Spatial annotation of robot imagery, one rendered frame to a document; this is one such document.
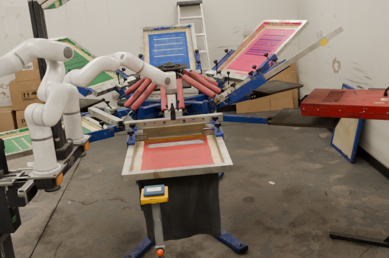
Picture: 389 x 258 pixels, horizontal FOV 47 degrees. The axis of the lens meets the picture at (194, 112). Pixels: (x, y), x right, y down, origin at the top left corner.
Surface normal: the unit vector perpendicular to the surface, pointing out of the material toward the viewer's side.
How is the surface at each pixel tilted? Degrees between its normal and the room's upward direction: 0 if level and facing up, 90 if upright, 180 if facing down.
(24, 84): 89
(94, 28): 90
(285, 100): 72
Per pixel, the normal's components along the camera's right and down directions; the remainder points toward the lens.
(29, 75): 0.18, 0.27
